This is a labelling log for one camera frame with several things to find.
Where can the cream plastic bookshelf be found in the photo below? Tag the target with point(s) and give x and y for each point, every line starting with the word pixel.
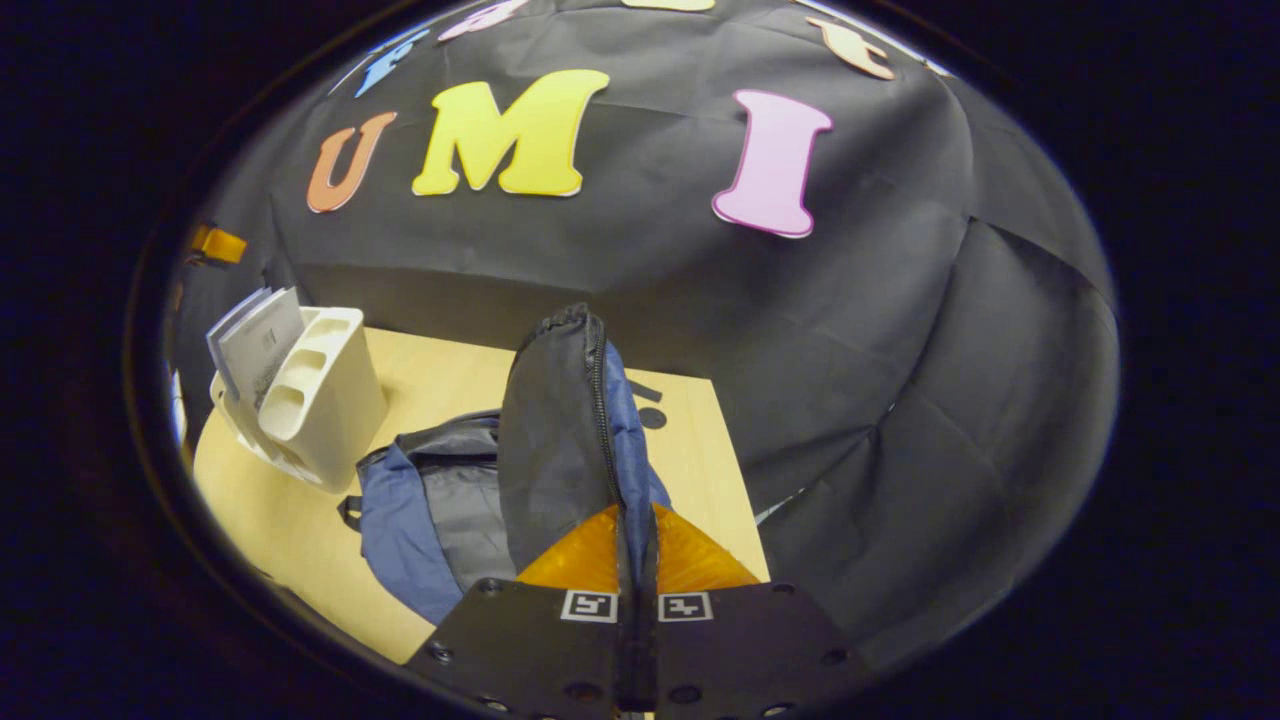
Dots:
pixel 330 400

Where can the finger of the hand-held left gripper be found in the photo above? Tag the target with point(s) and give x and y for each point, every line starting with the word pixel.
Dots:
pixel 220 245

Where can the black tape strip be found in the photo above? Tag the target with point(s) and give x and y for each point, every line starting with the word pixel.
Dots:
pixel 645 391

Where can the black round sticker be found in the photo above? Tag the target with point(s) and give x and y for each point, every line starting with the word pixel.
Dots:
pixel 655 418

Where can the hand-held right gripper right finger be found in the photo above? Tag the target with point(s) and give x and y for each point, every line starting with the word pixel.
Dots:
pixel 750 650

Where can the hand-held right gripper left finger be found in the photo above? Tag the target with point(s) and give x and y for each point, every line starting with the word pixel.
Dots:
pixel 530 650

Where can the blue schoolbag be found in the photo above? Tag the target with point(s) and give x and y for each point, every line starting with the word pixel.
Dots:
pixel 550 430

